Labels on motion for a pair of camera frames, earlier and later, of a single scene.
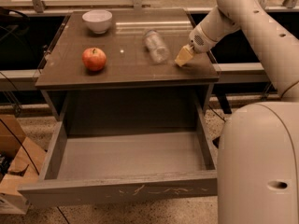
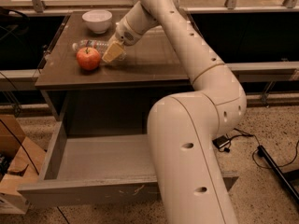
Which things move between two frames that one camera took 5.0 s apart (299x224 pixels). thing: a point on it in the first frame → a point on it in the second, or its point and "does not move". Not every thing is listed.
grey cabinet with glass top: (113, 71) does not move
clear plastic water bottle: (156, 47) → (96, 44)
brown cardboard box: (21, 163) does not move
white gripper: (201, 41) → (123, 33)
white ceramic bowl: (98, 21) does not move
